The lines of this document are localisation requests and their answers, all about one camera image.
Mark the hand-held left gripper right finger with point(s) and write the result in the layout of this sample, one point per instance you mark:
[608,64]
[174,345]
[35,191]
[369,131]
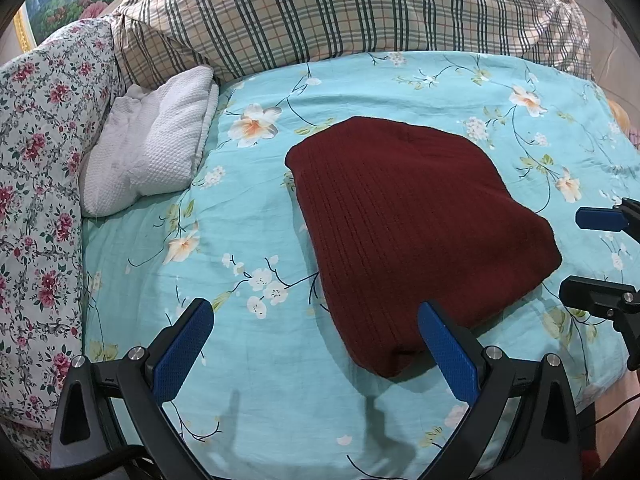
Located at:
[447,355]

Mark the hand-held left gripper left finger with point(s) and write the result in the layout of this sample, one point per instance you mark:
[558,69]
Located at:
[182,350]

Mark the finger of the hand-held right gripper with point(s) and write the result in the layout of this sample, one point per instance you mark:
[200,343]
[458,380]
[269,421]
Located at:
[592,294]
[600,219]

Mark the dark red knit sweater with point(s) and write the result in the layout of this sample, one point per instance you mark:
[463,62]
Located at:
[415,240]

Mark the teal floral bed sheet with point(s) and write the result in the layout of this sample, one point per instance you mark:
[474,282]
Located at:
[240,240]

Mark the white textured towel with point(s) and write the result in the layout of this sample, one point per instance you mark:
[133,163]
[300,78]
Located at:
[150,145]

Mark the white red floral pillow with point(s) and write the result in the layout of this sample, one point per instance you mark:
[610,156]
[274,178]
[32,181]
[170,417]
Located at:
[40,185]

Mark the beige plaid quilt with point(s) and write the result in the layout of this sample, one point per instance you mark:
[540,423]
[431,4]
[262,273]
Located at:
[325,10]

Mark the gold framed flower painting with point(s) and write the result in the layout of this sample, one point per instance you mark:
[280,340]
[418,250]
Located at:
[80,0]

